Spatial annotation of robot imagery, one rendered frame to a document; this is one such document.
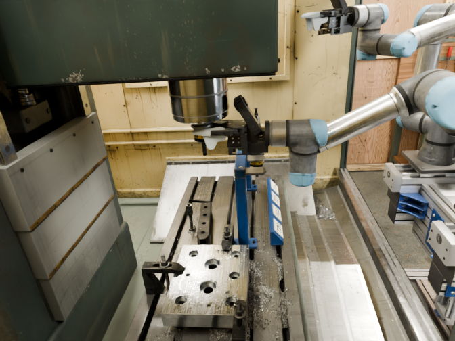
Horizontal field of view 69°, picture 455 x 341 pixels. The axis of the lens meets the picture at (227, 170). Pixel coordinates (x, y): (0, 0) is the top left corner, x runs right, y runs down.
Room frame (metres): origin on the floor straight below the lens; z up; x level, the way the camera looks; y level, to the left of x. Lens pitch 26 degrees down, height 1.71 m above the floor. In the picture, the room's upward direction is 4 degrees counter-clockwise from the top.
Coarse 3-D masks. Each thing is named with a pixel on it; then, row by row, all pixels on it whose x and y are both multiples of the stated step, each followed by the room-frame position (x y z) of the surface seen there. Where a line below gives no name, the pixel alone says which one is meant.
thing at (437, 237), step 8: (432, 224) 0.95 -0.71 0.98; (440, 224) 0.93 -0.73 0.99; (432, 232) 0.94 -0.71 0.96; (440, 232) 0.90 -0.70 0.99; (448, 232) 0.89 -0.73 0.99; (432, 240) 0.93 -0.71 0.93; (440, 240) 0.88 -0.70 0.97; (448, 240) 0.85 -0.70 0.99; (440, 248) 0.87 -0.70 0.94; (448, 248) 0.83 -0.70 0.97; (440, 256) 0.86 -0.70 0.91; (448, 256) 0.83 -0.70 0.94; (448, 264) 0.82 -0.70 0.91
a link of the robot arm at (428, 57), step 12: (420, 12) 1.51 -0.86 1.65; (432, 12) 1.46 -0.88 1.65; (444, 12) 1.41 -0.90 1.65; (420, 24) 1.49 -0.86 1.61; (420, 48) 1.49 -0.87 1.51; (432, 48) 1.45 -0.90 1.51; (420, 60) 1.47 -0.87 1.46; (432, 60) 1.45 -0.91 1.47; (420, 72) 1.46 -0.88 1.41; (408, 120) 1.45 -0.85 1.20
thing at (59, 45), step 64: (0, 0) 0.81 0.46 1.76; (64, 0) 0.79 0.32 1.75; (128, 0) 0.78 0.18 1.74; (192, 0) 0.76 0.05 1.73; (256, 0) 0.75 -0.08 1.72; (0, 64) 0.82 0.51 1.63; (64, 64) 0.80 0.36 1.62; (128, 64) 0.78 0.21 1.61; (192, 64) 0.77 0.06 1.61; (256, 64) 0.75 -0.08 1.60
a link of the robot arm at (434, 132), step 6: (420, 120) 1.40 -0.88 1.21; (426, 120) 1.38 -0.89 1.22; (432, 120) 1.35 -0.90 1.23; (420, 126) 1.40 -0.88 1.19; (426, 126) 1.37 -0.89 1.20; (432, 126) 1.35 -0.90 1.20; (438, 126) 1.33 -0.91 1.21; (420, 132) 1.41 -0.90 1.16; (426, 132) 1.38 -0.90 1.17; (432, 132) 1.34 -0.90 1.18; (438, 132) 1.32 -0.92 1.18; (444, 132) 1.31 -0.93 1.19; (426, 138) 1.37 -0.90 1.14; (432, 138) 1.34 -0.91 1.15; (438, 138) 1.32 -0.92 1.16; (444, 138) 1.31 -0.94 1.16; (450, 138) 1.30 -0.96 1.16
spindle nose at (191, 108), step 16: (192, 80) 0.81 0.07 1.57; (208, 80) 0.82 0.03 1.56; (224, 80) 0.85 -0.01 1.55; (176, 96) 0.83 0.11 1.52; (192, 96) 0.81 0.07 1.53; (208, 96) 0.82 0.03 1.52; (224, 96) 0.85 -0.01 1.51; (176, 112) 0.84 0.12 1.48; (192, 112) 0.81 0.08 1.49; (208, 112) 0.81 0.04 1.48; (224, 112) 0.85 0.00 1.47
